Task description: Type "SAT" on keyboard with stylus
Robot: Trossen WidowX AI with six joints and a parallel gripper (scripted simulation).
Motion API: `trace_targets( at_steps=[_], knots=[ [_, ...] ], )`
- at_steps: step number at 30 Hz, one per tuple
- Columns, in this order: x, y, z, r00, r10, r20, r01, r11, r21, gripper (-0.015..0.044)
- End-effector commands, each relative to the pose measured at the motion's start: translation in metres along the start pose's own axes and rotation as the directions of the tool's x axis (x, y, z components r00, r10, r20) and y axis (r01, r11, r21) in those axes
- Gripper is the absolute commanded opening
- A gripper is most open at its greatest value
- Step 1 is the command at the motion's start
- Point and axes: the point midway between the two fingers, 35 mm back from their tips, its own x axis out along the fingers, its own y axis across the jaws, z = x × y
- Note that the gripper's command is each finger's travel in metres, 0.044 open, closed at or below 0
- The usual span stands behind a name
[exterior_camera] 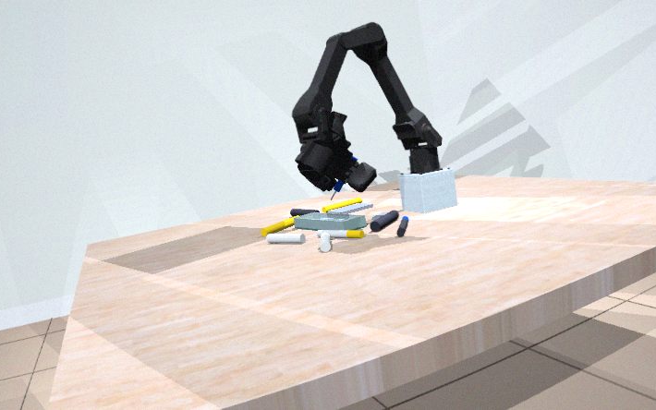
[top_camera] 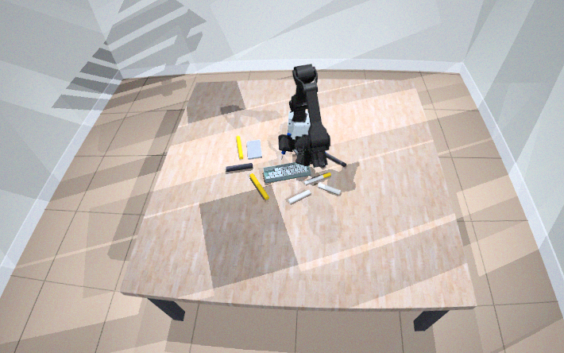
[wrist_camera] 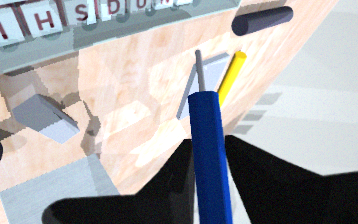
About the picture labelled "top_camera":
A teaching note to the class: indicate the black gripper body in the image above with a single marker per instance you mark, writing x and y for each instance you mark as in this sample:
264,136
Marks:
286,143

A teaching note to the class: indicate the keyboard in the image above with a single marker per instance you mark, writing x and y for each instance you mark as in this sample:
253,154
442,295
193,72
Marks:
285,172

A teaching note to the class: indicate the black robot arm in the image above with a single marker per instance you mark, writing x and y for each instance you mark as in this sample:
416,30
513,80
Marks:
317,140

